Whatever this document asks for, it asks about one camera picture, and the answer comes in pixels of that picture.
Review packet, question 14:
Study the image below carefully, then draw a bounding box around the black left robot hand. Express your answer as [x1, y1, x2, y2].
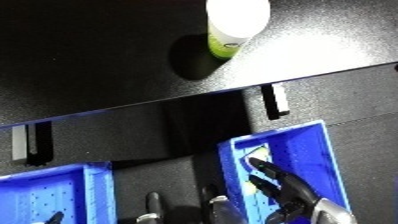
[46, 211, 66, 224]

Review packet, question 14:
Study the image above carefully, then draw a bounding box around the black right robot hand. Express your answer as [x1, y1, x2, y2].
[246, 157, 326, 224]

